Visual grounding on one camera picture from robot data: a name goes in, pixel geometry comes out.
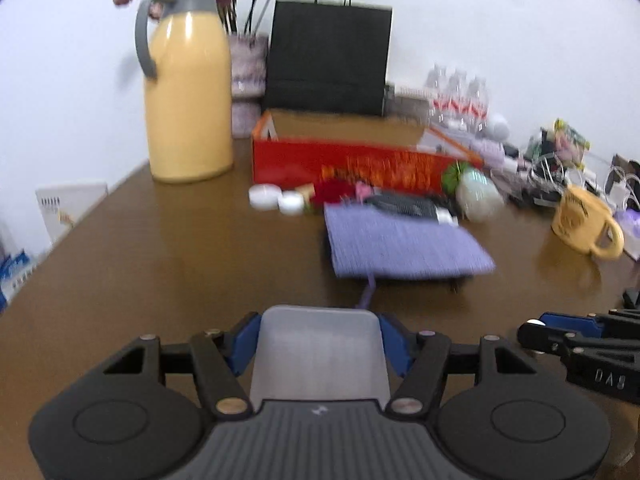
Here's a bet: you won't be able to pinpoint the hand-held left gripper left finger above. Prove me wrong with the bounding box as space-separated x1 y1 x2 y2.
102 311 261 420

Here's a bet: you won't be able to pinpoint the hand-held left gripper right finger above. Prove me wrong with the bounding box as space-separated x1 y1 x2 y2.
377 312 538 418

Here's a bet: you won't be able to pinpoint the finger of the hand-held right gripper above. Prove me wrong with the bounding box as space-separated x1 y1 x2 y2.
539 311 610 335
516 319 572 358

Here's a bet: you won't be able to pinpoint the translucent white plastic container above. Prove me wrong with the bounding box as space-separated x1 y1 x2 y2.
249 305 392 403

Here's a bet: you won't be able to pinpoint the glittery clear plastic bag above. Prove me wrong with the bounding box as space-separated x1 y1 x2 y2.
457 167 506 223

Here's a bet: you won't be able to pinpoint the red cardboard box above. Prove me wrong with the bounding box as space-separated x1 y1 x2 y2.
251 109 485 196

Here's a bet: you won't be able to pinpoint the purple notebook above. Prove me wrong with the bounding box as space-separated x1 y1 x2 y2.
324 202 497 311

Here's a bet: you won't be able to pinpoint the yellow mug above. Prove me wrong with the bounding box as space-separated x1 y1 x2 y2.
551 185 626 261

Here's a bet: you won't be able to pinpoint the black tube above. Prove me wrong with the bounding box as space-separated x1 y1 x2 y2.
364 192 460 227

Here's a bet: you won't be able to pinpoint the colourful snack packet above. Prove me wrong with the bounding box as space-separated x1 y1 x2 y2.
552 119 591 168

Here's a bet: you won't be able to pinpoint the purple towel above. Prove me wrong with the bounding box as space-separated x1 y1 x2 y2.
475 137 506 162

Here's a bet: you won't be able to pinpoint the white round robot toy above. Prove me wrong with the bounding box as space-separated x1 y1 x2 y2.
486 114 512 142

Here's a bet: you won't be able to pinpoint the white desk calendar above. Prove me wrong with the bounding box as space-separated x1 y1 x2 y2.
35 182 108 247

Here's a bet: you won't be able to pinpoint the blue packet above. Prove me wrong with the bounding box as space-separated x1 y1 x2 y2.
0 250 39 312

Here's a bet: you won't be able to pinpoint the clear water bottle red label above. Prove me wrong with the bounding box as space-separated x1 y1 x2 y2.
465 76 490 134
445 67 469 129
426 63 449 126

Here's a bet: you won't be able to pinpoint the clear jar with white lid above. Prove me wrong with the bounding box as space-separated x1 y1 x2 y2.
384 84 432 122

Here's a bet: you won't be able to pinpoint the yellow thermos jug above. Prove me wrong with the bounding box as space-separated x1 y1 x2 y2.
135 0 236 184

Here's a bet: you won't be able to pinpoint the patterned flower vase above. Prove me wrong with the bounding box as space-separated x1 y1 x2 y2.
229 33 269 139

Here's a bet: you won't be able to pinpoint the black paper bag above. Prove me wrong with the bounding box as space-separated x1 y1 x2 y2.
263 0 393 117

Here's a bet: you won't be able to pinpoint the white cables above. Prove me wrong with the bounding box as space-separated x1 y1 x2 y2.
510 150 603 207

